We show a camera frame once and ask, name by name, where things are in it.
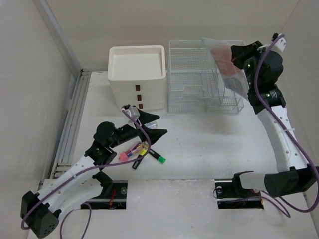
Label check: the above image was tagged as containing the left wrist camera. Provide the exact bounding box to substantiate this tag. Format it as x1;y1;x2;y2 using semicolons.
121;105;140;123

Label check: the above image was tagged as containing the white three-drawer storage box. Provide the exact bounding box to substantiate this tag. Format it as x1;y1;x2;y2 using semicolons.
108;45;167;110

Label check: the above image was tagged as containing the yellow cap black highlighter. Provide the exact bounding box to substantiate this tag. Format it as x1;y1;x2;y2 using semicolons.
132;149;147;170

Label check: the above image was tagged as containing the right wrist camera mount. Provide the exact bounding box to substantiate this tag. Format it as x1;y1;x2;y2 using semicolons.
257;32;286;54

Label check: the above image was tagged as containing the green cap black highlighter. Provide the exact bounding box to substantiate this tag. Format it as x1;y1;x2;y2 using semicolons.
149;149;166;164

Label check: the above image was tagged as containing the red booklet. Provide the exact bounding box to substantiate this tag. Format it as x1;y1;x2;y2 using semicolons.
202;37;249;100

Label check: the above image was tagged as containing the aluminium frame rail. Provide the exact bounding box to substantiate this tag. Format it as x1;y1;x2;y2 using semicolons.
34;0;90;179

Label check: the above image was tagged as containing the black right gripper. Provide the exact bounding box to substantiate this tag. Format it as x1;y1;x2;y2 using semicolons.
231;41;267;88

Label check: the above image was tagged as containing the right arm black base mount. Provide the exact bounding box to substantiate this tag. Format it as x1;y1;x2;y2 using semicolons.
213;171;264;209

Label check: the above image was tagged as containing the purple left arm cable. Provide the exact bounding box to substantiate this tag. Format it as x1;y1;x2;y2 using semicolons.
20;107;152;239

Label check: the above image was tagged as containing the white wire mesh organizer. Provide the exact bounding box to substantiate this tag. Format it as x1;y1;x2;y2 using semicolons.
167;40;244;114

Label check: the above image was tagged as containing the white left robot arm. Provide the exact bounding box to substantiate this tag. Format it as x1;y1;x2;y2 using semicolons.
20;105;168;239

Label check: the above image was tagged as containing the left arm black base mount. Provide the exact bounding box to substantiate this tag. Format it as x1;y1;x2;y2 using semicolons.
89;171;128;210

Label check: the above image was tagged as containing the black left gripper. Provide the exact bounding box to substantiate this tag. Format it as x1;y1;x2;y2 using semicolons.
109;109;166;149

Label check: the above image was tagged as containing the small clear glue bottle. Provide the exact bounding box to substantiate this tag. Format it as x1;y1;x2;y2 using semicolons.
145;121;158;129

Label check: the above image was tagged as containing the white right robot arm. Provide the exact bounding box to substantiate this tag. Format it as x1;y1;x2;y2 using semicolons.
231;41;319;197

